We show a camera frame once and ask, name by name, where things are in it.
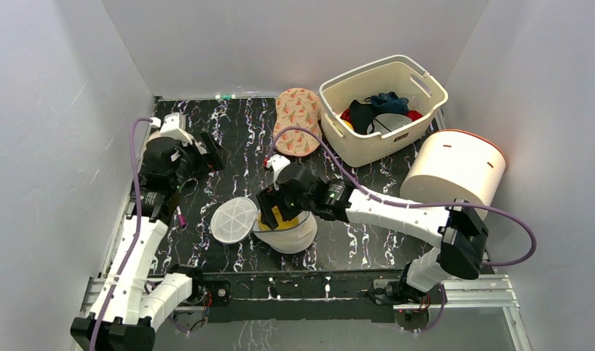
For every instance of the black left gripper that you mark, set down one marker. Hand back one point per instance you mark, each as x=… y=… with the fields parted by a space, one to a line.
x=216 y=157

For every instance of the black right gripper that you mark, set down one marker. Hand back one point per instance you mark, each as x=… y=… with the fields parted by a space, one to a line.
x=272 y=204

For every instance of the yellow bra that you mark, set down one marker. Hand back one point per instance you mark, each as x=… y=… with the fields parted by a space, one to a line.
x=281 y=223

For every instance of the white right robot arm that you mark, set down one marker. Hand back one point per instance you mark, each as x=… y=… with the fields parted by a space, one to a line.
x=455 y=231

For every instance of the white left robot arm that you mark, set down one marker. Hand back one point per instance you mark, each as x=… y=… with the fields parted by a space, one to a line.
x=127 y=313

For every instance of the floral padded laundry bag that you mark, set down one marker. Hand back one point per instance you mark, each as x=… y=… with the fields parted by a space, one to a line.
x=297 y=107

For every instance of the cream perforated laundry basket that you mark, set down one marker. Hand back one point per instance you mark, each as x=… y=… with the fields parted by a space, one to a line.
x=397 y=73

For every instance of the green white marker pen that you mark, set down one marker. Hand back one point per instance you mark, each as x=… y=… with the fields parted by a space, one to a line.
x=225 y=96

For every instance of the clothes pile in basket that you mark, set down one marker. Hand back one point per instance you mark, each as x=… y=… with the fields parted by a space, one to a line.
x=382 y=113

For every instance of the white cylindrical drum container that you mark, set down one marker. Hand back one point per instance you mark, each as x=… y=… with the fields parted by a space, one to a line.
x=451 y=164

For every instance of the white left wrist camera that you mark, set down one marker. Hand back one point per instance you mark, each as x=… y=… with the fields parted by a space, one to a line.
x=173 y=127

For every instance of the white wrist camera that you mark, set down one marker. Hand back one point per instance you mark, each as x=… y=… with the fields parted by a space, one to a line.
x=276 y=163
x=173 y=127

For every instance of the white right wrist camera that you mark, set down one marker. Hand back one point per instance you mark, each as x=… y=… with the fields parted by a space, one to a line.
x=276 y=163

